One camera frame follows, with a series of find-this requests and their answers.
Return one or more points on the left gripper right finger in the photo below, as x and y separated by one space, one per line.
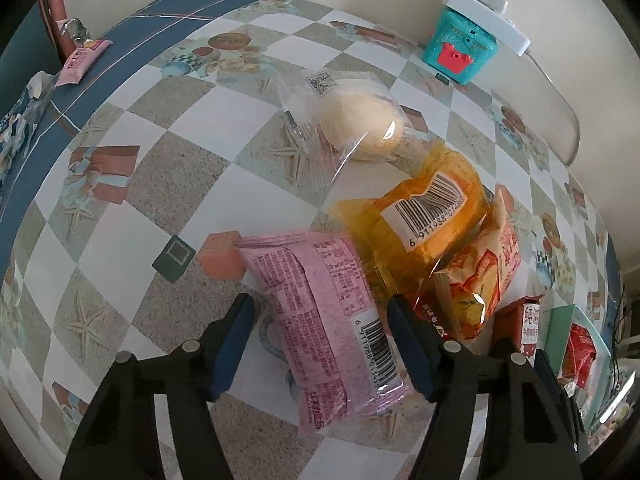
528 430

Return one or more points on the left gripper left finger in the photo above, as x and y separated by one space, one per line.
118 438

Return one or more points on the red flower snack packet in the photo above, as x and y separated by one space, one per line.
580 353

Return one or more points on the red milk biscuit packet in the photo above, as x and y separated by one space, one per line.
519 323

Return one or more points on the pink snack packet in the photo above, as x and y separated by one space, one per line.
331 333

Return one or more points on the orange swiss roll packet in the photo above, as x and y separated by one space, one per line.
459 299

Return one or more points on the yellow transparent cake packet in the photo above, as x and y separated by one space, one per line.
402 236

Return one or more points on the clear round bun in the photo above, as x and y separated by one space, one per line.
339 116

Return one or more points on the teal shallow box tray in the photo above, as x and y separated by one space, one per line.
554 332

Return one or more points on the checkered printed tablecloth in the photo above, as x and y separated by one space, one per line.
119 217

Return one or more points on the small pink sachet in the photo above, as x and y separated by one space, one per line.
80 61

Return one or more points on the teal toy box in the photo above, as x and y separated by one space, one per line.
459 48

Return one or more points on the white power strip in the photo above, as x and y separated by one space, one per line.
493 22

